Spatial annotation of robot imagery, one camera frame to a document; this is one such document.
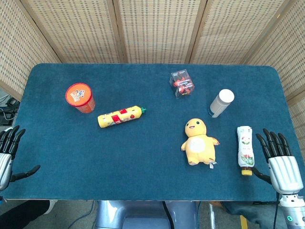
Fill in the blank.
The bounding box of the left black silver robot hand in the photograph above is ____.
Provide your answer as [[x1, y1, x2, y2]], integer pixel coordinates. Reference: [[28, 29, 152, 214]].
[[0, 125, 41, 191]]

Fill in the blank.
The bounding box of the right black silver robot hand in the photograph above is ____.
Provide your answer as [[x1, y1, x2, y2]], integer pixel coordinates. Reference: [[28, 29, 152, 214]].
[[253, 128, 301, 194]]

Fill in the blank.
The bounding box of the yellow plush toy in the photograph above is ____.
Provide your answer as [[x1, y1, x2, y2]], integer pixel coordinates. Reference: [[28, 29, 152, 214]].
[[180, 118, 220, 170]]

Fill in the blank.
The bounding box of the white drink bottle brown cap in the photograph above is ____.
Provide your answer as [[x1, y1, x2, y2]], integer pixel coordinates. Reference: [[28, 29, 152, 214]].
[[236, 125, 255, 177]]

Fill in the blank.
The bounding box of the black trouser leg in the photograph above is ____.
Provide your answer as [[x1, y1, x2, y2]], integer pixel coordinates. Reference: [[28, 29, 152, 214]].
[[0, 199, 51, 229]]

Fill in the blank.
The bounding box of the teal trouser leg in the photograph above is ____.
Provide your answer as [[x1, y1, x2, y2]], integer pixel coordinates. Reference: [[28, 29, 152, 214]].
[[224, 201, 286, 229]]

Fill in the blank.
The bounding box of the white cylindrical bottle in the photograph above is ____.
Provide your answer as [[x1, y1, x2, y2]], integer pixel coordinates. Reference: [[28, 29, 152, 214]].
[[208, 89, 235, 118]]

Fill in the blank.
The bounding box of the orange cup with lid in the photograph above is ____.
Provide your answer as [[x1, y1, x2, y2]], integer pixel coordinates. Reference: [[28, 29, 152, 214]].
[[65, 83, 96, 114]]

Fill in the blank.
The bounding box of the yellow bottle with green cap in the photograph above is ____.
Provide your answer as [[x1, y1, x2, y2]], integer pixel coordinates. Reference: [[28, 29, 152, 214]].
[[97, 105, 147, 129]]

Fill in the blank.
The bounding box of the black red coffee box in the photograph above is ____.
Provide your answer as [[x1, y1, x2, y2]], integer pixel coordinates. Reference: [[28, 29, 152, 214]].
[[169, 69, 195, 98]]

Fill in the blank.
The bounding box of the dark blue table mat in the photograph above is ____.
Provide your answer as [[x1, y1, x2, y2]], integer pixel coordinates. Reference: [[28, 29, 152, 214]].
[[1, 63, 305, 202]]

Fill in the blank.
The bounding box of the blue-grey robot torso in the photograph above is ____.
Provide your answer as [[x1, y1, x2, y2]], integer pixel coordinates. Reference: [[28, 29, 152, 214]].
[[94, 200, 200, 229]]

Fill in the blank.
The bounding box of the woven bamboo folding screen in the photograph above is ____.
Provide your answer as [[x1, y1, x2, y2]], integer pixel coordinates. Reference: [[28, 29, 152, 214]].
[[0, 0, 305, 153]]

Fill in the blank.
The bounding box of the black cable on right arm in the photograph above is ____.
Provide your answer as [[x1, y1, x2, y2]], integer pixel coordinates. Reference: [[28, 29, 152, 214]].
[[273, 192, 281, 229]]

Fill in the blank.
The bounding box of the bundle of floor cables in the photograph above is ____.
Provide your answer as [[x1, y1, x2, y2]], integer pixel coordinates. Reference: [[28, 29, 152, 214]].
[[0, 94, 21, 126]]

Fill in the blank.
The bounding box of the black cable on torso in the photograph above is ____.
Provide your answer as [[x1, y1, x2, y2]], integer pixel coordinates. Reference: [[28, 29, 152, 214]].
[[163, 201, 174, 229]]

